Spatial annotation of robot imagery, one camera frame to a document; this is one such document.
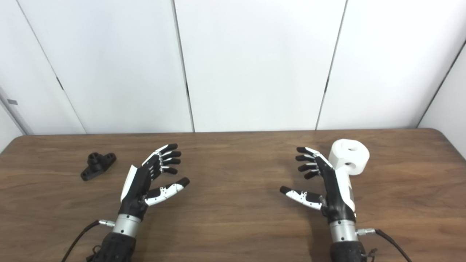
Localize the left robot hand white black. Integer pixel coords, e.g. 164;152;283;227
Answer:
118;143;190;221

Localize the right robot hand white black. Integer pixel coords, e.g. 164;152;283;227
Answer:
280;147;356;223

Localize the round white plastic piece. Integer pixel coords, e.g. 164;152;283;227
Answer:
328;139;370;176

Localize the black flanged holder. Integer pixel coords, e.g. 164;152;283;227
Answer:
80;152;117;181

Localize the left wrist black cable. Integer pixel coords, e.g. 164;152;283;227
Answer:
61;219;115;262

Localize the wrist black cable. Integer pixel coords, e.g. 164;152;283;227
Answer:
61;219;115;262
357;228;414;262

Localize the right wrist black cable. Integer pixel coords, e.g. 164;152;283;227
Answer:
357;228;414;262

